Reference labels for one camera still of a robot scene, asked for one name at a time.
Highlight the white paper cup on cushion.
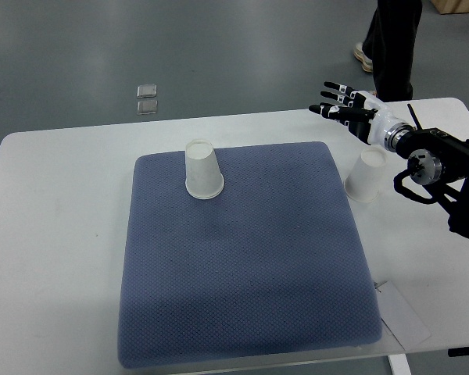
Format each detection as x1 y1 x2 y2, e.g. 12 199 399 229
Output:
184 139 224 200

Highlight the white table leg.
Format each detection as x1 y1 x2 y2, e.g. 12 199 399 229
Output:
388 354 412 375

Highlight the white paper cup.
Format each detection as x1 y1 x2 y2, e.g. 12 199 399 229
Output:
184 139 224 200
344 147 388 203

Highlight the person in black trousers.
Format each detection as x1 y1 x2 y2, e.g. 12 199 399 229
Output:
353 1 422 102

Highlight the wooden box corner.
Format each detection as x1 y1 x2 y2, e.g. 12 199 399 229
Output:
430 0 469 15

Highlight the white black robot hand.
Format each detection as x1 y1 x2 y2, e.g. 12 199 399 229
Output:
309 81 413 152

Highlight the blue textured cushion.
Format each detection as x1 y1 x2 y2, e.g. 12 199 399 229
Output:
118 141 382 369

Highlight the upper metal floor plate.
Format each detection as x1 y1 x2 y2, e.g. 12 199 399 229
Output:
137 84 157 98

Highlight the white paper tag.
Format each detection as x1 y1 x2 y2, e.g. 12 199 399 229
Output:
375 281 431 350

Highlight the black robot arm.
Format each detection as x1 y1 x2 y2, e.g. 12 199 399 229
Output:
385 105 469 239

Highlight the black table control panel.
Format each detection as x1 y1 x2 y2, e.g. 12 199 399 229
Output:
447 346 469 358

